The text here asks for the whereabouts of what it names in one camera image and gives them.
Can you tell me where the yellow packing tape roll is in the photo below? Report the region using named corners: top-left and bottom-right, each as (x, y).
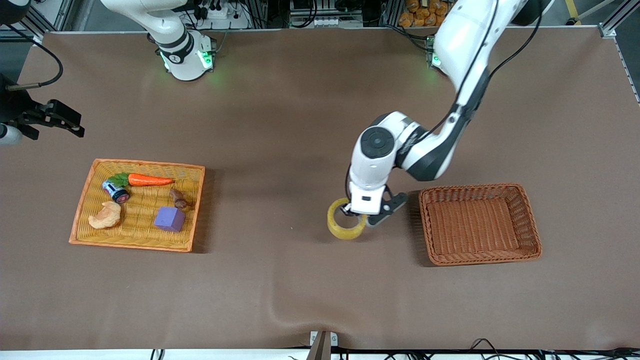
top-left (327, 197), bottom-right (369, 241)

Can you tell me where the orange toy carrot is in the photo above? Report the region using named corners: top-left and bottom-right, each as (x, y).
top-left (107, 172), bottom-right (176, 188)

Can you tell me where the brown wicker basket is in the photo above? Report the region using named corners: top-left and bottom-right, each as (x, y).
top-left (418, 183), bottom-right (543, 266)

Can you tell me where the toy croissant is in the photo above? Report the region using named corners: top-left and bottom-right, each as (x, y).
top-left (87, 201), bottom-right (122, 230)

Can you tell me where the table cover cloth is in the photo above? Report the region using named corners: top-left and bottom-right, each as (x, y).
top-left (0, 27), bottom-right (640, 351)

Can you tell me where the yellow woven tray orange rim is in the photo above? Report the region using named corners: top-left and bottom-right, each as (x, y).
top-left (68, 158), bottom-right (206, 253)

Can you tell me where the purple cube block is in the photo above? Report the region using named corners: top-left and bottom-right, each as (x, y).
top-left (153, 206), bottom-right (186, 233)

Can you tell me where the bag of orange buns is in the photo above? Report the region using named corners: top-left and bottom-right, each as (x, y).
top-left (398, 0), bottom-right (455, 28)

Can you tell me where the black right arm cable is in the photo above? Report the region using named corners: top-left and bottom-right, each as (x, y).
top-left (5, 24), bottom-right (64, 92)

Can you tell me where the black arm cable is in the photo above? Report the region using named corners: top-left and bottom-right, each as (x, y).
top-left (5, 24), bottom-right (64, 92)
top-left (420, 0), bottom-right (546, 143)

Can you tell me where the aluminium frame profile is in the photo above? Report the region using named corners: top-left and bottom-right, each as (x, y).
top-left (598, 0), bottom-right (640, 40)
top-left (14, 0), bottom-right (77, 37)

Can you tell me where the grey metal camera mount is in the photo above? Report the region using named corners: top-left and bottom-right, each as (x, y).
top-left (306, 330), bottom-right (339, 360)

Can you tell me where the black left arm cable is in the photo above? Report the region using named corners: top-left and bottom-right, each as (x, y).
top-left (420, 0), bottom-right (546, 143)

